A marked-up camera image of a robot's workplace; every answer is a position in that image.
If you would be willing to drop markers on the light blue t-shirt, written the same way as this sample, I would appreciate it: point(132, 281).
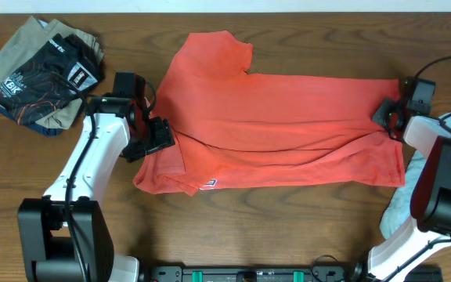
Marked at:
point(399, 207)

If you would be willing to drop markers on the black patterned folded shirt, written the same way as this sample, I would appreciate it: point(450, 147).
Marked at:
point(50, 80)

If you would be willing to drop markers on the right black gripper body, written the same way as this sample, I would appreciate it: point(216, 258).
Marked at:
point(384, 114)

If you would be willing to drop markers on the navy folded garment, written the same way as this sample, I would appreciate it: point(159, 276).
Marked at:
point(53, 124)

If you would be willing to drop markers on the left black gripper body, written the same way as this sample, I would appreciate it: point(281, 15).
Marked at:
point(158, 135)

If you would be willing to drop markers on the khaki folded garment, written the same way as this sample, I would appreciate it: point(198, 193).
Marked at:
point(29, 38)

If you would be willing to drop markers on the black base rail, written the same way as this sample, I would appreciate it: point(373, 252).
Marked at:
point(179, 274)

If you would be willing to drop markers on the red t-shirt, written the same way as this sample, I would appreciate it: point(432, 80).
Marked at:
point(235, 129)

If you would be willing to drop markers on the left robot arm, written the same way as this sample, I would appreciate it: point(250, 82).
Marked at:
point(63, 234)

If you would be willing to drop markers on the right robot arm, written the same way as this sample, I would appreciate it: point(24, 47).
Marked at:
point(427, 229)

